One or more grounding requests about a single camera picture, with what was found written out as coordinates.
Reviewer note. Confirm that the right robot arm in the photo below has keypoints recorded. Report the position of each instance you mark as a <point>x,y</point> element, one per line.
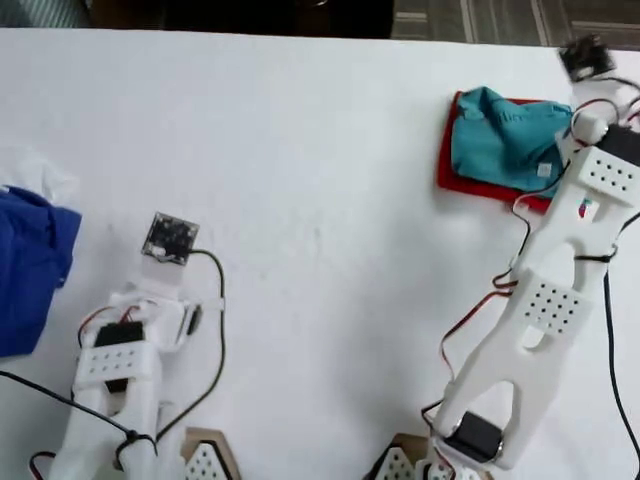
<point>550,300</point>

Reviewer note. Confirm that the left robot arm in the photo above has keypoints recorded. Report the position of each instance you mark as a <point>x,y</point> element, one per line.
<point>112,360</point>

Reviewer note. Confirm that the red shirt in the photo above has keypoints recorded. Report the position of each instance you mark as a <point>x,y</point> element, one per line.
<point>450,175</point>

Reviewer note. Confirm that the teal shirt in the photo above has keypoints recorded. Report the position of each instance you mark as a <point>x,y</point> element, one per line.
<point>500,140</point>

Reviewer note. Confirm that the white shirt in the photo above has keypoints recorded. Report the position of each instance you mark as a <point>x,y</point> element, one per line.
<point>47,172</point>

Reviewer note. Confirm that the blue shirt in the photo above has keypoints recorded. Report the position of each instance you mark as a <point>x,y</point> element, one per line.
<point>30,270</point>

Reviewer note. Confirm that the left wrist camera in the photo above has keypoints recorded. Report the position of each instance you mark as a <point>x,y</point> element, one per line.
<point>170,237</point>

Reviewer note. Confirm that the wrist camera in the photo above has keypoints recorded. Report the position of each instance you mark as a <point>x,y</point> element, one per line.
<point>587,57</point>
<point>170,237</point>

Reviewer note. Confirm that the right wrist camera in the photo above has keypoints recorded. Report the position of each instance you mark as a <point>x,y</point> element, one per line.
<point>587,57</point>

